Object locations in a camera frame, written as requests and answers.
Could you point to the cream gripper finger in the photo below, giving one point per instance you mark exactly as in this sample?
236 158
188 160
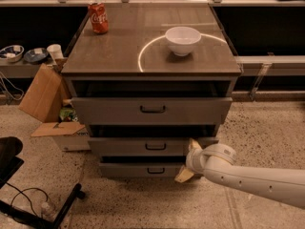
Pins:
184 174
193 144

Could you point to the grey drawer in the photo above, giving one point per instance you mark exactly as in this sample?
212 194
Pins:
139 146
151 111
120 170

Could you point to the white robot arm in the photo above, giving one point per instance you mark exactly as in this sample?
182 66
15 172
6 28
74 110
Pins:
216 164

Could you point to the grey drawer cabinet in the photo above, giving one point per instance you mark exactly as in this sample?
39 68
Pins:
133 60

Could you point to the grey bottom drawer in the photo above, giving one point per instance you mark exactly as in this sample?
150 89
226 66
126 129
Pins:
120 170

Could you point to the grey top drawer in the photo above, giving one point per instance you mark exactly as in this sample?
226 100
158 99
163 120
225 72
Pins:
151 111

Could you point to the white ceramic bowl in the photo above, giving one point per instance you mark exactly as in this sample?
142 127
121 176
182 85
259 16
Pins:
182 40

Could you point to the green snack bag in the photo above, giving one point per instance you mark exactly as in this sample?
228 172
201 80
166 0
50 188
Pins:
68 115

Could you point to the clear plastic bottle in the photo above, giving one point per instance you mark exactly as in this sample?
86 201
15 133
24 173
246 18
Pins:
48 210

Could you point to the open cardboard box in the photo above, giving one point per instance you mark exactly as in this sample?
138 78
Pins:
44 99

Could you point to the red Coca-Cola can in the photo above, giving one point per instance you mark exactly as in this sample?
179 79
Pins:
98 18

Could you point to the white paper cup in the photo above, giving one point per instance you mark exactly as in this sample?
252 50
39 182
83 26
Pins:
55 51

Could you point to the black chair base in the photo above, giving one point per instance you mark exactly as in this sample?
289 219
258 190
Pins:
21 208

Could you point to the blue patterned bowl right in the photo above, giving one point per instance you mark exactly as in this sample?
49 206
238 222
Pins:
35 56

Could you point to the blue patterned bowl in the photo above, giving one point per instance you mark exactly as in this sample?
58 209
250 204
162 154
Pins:
35 56
12 53

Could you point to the blue patterned bowl left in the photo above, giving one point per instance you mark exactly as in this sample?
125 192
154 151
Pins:
12 53

